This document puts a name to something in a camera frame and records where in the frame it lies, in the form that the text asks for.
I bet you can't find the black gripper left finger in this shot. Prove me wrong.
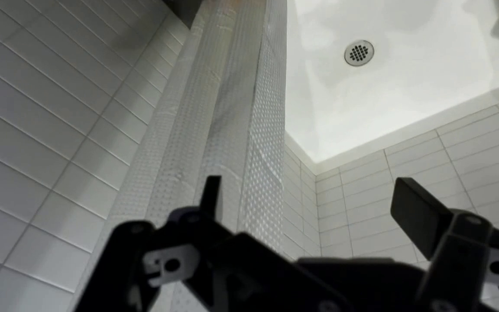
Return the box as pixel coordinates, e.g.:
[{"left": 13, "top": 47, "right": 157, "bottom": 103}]
[{"left": 74, "top": 174, "right": 237, "bottom": 312}]

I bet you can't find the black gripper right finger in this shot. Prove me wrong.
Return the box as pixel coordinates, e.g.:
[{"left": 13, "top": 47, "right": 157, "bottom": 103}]
[{"left": 387, "top": 176, "right": 499, "bottom": 312}]

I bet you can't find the round metal shower drain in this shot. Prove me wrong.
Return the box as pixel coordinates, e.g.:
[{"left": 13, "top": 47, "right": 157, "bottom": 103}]
[{"left": 340, "top": 39, "right": 377, "bottom": 70}]

